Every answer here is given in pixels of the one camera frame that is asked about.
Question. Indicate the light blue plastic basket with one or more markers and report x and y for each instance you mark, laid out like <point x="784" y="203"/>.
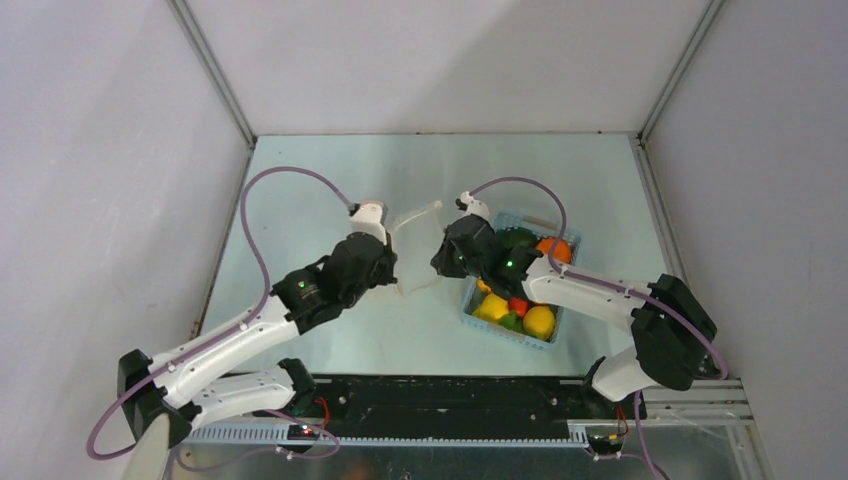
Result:
<point x="472" y="297"/>

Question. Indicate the red chili pepper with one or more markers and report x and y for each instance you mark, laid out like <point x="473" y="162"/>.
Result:
<point x="518" y="306"/>

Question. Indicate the yellow lemon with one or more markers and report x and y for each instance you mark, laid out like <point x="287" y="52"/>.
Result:
<point x="539" y="322"/>

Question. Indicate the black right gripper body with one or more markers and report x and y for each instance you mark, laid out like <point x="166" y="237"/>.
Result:
<point x="445" y="250"/>

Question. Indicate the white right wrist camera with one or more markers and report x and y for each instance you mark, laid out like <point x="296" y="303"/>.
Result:
<point x="470" y="206"/>

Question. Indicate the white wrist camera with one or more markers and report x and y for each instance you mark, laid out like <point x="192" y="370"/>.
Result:
<point x="470" y="206"/>
<point x="368" y="217"/>

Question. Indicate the circuit board with leds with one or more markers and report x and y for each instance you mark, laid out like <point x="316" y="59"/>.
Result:
<point x="303" y="433"/>
<point x="605" y="447"/>

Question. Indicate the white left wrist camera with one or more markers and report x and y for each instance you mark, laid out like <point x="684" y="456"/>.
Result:
<point x="368" y="217"/>

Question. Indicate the left circuit board with leds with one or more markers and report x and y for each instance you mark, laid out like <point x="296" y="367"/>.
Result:
<point x="303" y="433"/>

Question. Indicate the dark green avocado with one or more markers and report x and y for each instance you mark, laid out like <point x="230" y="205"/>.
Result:
<point x="517" y="237"/>

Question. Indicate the right circuit board with leds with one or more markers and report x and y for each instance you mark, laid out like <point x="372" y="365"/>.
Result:
<point x="605" y="447"/>

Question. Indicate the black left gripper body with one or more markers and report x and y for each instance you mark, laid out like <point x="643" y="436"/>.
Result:
<point x="382" y="275"/>

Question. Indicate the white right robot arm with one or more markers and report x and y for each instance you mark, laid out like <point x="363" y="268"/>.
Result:
<point x="671" y="332"/>

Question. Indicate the orange yellow bell pepper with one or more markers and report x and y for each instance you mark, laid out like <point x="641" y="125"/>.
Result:
<point x="483" y="288"/>

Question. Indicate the green pepper stem piece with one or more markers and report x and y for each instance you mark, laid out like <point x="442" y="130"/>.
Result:
<point x="512" y="322"/>

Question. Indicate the clear dotted zip top bag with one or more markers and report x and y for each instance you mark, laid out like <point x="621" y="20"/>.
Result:
<point x="416" y="235"/>

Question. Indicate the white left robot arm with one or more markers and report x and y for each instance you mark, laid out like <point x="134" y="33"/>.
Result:
<point x="192" y="384"/>

